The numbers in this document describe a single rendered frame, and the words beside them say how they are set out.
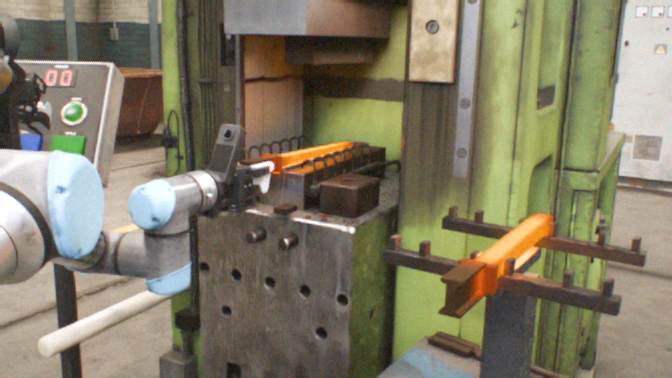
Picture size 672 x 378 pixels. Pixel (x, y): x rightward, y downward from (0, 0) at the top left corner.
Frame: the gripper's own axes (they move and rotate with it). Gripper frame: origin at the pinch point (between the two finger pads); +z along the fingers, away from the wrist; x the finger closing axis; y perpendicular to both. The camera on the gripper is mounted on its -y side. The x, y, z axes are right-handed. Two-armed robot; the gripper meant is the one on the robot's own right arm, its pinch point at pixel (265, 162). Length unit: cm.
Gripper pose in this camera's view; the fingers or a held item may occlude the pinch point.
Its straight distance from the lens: 132.4
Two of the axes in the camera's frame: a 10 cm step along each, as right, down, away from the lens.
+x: 8.8, 1.2, -4.6
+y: -0.2, 9.8, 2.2
